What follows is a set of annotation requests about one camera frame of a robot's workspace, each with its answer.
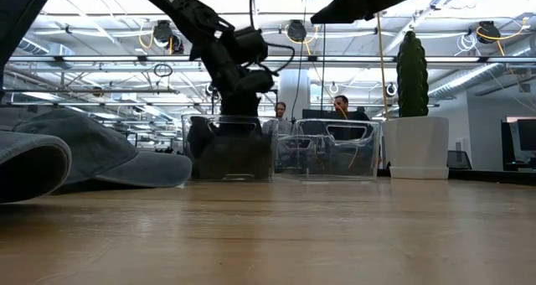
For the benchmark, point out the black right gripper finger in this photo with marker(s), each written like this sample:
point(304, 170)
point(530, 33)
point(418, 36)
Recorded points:
point(347, 8)

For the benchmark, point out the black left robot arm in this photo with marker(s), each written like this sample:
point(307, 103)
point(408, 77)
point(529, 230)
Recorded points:
point(184, 6)

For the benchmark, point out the person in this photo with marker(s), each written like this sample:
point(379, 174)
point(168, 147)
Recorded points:
point(342, 104)
point(280, 109)

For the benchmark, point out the green cactus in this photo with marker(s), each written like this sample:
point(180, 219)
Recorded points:
point(412, 75)

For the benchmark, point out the clear plastic bin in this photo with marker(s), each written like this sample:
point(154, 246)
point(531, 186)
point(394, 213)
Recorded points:
point(326, 167)
point(190, 167)

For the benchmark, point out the long ceiling light bar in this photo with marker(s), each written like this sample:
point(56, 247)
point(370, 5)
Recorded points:
point(104, 59)

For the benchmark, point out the white hexagonal plant pot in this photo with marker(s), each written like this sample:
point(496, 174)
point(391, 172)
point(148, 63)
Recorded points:
point(419, 151)

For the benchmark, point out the grey mesh chair back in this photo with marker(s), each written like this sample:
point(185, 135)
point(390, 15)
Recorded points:
point(456, 159)

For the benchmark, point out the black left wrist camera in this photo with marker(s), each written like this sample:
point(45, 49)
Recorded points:
point(251, 44)

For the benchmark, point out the silver ventilation duct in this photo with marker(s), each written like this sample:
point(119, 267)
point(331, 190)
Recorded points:
point(481, 73)
point(33, 46)

